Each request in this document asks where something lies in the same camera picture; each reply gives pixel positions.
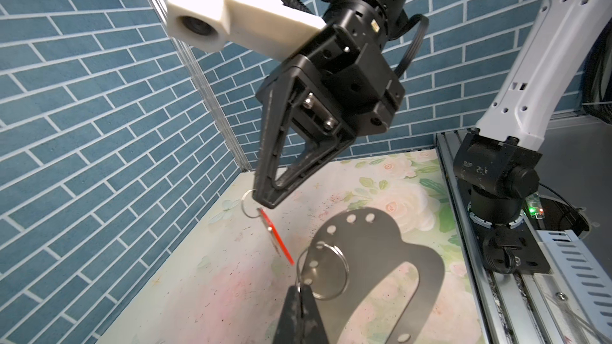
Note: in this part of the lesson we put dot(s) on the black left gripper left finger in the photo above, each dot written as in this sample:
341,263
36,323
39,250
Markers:
290,323

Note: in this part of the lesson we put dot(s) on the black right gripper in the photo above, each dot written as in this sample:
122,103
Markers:
337,88

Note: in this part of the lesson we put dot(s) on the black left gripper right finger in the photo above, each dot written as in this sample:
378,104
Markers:
312,330

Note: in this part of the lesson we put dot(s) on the silver keyring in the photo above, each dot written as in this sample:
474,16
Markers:
323,268
249,206

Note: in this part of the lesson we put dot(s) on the key with red tag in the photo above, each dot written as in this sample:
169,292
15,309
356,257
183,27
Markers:
276,240

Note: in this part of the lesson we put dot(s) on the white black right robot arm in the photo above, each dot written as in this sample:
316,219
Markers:
559,41

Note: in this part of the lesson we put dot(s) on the silver keyring on strip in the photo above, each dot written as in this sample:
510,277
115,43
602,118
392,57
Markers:
249,206

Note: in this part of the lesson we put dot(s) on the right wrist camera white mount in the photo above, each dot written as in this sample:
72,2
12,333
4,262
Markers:
267,27

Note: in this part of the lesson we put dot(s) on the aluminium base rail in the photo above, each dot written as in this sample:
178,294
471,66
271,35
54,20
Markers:
502,196

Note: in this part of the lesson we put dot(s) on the aluminium corner post right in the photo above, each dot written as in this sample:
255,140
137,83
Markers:
202,85

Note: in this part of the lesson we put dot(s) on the white slotted cable duct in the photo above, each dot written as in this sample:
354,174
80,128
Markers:
585,277

